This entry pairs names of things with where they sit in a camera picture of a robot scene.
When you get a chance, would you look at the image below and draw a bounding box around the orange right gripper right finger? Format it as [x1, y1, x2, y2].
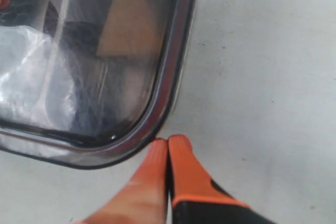
[168, 135, 271, 223]

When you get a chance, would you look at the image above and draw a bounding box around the yellow cheese wedge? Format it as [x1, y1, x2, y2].
[97, 0, 163, 57]

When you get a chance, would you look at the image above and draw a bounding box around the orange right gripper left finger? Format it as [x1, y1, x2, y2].
[81, 138, 168, 224]

